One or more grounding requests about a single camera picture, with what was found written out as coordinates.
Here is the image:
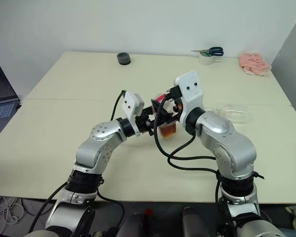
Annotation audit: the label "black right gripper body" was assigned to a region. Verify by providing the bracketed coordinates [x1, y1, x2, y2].
[166, 85, 186, 120]

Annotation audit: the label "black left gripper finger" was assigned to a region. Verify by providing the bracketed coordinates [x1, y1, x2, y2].
[150, 99, 164, 117]
[150, 118, 162, 136]

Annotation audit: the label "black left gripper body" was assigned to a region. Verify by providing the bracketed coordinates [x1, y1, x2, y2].
[135, 107, 156, 135]

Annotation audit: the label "tea bottle with pink label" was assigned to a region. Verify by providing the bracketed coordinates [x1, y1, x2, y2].
[151, 92, 179, 139]

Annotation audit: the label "white tape roll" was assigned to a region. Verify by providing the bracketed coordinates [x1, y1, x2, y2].
[198, 52, 214, 66]

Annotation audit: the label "black tape roll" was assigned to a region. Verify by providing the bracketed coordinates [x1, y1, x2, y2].
[116, 52, 131, 66]

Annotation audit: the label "pink fluffy cloth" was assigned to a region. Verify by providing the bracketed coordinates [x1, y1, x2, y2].
[238, 51, 272, 77]

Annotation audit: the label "dark rounded shape red top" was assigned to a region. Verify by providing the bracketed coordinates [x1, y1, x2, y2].
[123, 208, 161, 237]

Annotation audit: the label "dark laptop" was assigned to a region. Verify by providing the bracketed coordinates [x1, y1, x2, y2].
[0, 57, 22, 138]

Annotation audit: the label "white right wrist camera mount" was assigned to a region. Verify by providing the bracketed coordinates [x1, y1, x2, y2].
[175, 71, 204, 124]

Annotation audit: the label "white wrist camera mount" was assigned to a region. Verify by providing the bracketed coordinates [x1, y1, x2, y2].
[121, 91, 145, 137]
[175, 71, 204, 124]

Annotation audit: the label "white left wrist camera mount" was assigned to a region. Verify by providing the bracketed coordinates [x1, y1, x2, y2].
[121, 91, 145, 137]

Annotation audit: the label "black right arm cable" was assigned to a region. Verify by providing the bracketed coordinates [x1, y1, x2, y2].
[153, 98, 227, 223]

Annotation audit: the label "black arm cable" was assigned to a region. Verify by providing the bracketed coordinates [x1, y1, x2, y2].
[153, 98, 227, 223]
[110, 89, 127, 121]

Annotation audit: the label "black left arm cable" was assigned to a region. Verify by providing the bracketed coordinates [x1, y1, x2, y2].
[110, 89, 127, 121]

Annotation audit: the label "blue handled scissors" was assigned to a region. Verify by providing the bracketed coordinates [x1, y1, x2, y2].
[190, 46, 224, 57]

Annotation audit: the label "white floor cables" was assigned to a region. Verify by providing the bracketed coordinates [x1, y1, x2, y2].
[0, 196, 25, 235]

